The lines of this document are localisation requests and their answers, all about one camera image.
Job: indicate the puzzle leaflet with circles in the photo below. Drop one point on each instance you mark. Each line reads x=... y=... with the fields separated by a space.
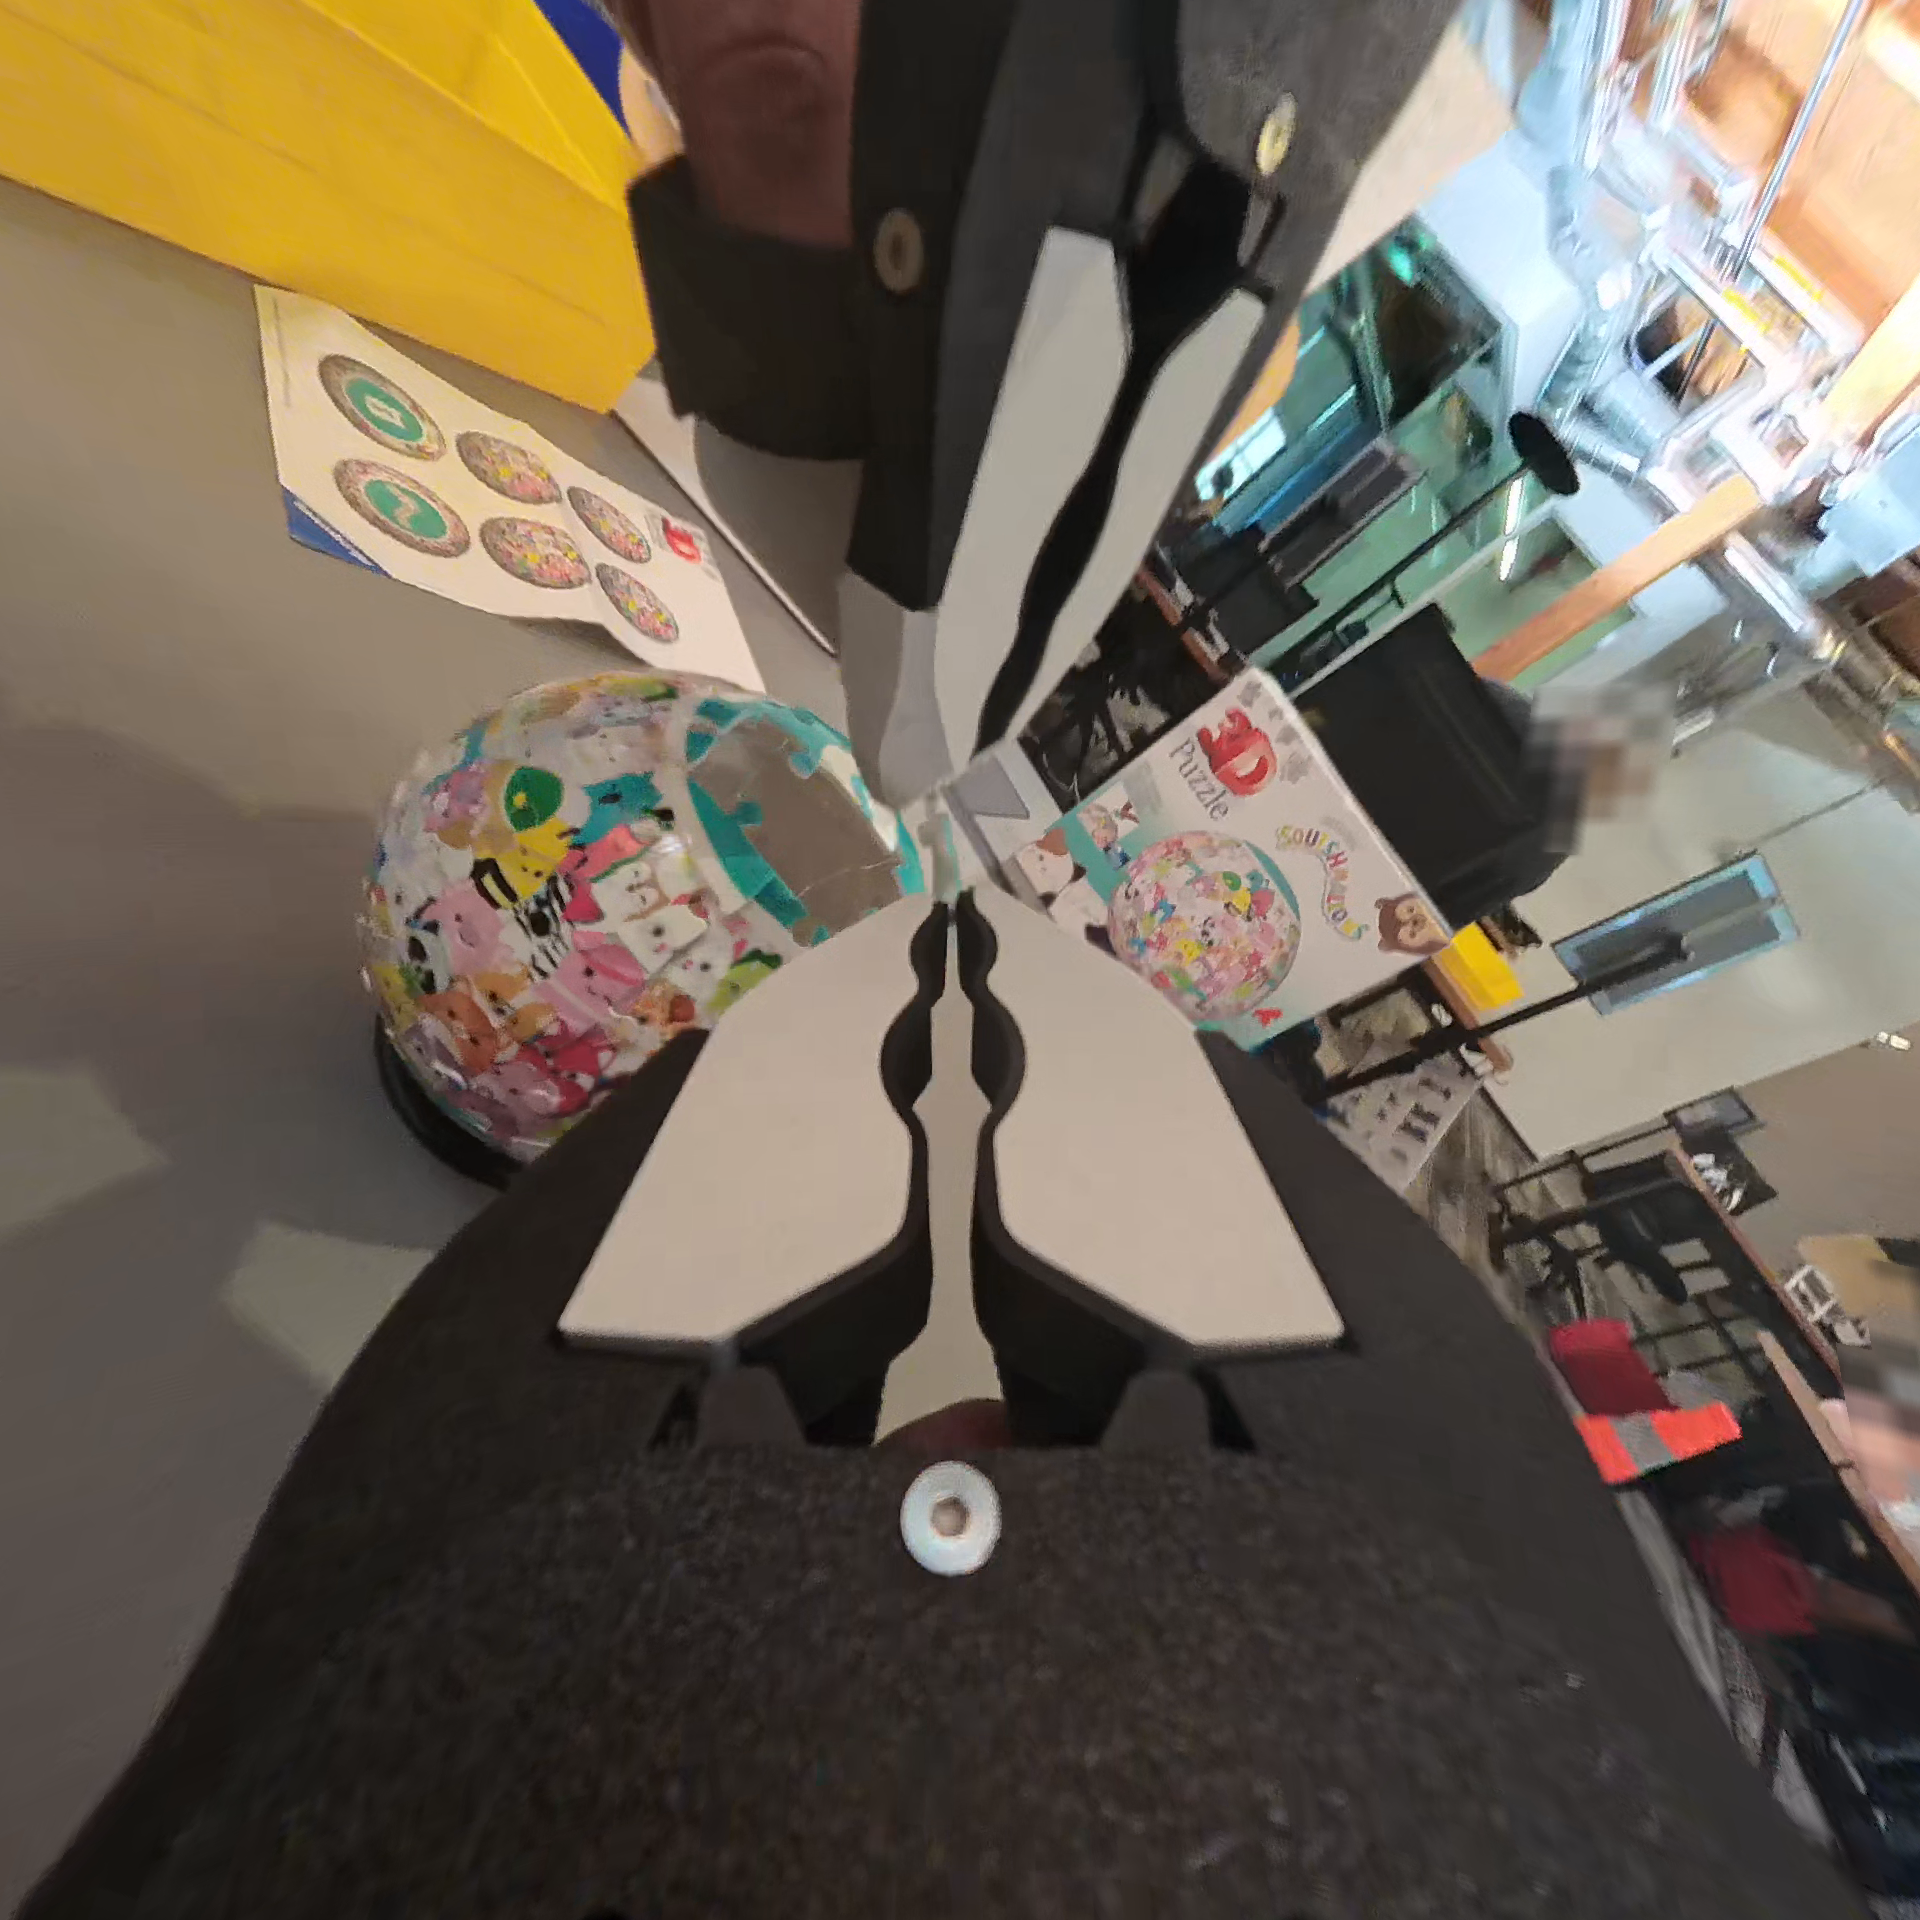
x=453 y=388

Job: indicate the colourful puzzle ball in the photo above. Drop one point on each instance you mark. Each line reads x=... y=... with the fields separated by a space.
x=527 y=932

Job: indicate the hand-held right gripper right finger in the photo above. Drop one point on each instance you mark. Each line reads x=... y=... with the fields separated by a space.
x=1154 y=1187

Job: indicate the puzzle ball box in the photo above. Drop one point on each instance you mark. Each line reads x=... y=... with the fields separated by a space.
x=1203 y=899

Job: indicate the red orange striped object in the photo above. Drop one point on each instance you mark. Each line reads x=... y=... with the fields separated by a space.
x=1636 y=1400

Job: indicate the black round lamp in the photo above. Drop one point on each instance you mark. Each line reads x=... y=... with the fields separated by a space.
x=1541 y=456

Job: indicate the blue plastic bin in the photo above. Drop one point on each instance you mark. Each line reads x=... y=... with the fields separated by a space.
x=591 y=58

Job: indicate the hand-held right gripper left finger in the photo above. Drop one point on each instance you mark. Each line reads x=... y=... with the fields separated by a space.
x=749 y=1187

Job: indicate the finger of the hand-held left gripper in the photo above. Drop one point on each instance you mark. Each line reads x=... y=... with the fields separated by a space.
x=1215 y=360
x=1051 y=375

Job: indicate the yellow plastic bin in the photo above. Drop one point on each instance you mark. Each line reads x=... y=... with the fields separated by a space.
x=300 y=148

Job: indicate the person's left hand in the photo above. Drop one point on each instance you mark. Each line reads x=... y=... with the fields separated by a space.
x=766 y=92

